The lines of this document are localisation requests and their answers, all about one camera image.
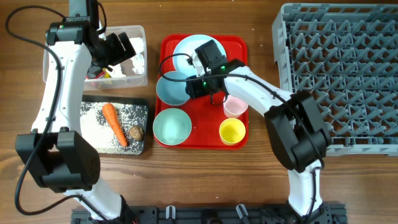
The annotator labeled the red snack wrapper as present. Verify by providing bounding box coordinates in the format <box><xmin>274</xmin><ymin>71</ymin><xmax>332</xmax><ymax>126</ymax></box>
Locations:
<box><xmin>86</xmin><ymin>71</ymin><xmax>106</xmax><ymax>80</ymax></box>

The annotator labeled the light blue bowl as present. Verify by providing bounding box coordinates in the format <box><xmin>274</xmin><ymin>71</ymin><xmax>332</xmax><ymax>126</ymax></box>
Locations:
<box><xmin>156</xmin><ymin>77</ymin><xmax>190</xmax><ymax>106</ymax></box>

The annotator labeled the orange carrot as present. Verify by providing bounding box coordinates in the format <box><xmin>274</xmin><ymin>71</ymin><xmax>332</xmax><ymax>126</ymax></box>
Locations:
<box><xmin>102</xmin><ymin>103</ymin><xmax>128</xmax><ymax>147</ymax></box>

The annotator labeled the yellow foil wrapper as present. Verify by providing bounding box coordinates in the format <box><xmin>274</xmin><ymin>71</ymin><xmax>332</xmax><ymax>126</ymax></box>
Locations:
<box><xmin>103</xmin><ymin>68</ymin><xmax>112</xmax><ymax>84</ymax></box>

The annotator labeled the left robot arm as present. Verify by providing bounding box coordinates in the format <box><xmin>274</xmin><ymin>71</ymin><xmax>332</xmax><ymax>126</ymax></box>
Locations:
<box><xmin>16</xmin><ymin>1</ymin><xmax>137</xmax><ymax>223</ymax></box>

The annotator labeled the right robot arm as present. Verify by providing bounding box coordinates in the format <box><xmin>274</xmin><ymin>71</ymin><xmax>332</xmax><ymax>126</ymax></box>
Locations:
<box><xmin>185</xmin><ymin>59</ymin><xmax>331</xmax><ymax>221</ymax></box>

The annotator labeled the black waste tray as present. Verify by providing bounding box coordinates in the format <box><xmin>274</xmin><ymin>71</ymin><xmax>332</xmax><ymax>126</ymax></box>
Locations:
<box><xmin>80</xmin><ymin>94</ymin><xmax>150</xmax><ymax>156</ymax></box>

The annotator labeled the grey dishwasher rack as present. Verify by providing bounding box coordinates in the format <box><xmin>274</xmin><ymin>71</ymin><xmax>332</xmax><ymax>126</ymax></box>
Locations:
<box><xmin>272</xmin><ymin>3</ymin><xmax>397</xmax><ymax>156</ymax></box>

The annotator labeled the clear plastic storage bin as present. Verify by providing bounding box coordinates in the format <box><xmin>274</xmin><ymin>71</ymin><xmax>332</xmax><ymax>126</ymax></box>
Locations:
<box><xmin>46</xmin><ymin>22</ymin><xmax>148</xmax><ymax>94</ymax></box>

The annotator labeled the red serving tray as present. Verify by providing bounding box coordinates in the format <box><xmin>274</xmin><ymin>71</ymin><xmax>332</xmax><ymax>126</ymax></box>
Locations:
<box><xmin>153</xmin><ymin>34</ymin><xmax>249</xmax><ymax>150</ymax></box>

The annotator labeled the light blue plate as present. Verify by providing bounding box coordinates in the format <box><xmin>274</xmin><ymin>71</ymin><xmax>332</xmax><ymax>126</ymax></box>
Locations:
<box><xmin>172</xmin><ymin>34</ymin><xmax>226</xmax><ymax>77</ymax></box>

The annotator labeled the pink cup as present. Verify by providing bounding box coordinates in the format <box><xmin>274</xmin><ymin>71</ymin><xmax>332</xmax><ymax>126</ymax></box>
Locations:
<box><xmin>223</xmin><ymin>95</ymin><xmax>248</xmax><ymax>118</ymax></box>

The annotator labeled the yellow cup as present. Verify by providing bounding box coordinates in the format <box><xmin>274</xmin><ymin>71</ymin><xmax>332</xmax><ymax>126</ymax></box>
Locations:
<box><xmin>219</xmin><ymin>118</ymin><xmax>246</xmax><ymax>146</ymax></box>

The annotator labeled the left black cable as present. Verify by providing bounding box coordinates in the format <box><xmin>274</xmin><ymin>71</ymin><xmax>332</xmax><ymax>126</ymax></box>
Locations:
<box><xmin>4</xmin><ymin>4</ymin><xmax>103</xmax><ymax>218</ymax></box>

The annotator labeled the black cable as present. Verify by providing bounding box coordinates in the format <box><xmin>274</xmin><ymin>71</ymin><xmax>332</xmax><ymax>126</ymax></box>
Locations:
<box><xmin>4</xmin><ymin>4</ymin><xmax>103</xmax><ymax>218</ymax></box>
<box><xmin>158</xmin><ymin>52</ymin><xmax>326</xmax><ymax>215</ymax></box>

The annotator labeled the right black cable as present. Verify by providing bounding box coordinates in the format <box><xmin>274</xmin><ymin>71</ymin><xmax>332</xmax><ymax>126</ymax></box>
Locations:
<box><xmin>158</xmin><ymin>52</ymin><xmax>326</xmax><ymax>215</ymax></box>

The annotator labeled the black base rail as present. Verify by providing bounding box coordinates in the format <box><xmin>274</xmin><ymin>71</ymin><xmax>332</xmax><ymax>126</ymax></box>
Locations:
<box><xmin>70</xmin><ymin>203</ymin><xmax>348</xmax><ymax>224</ymax></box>

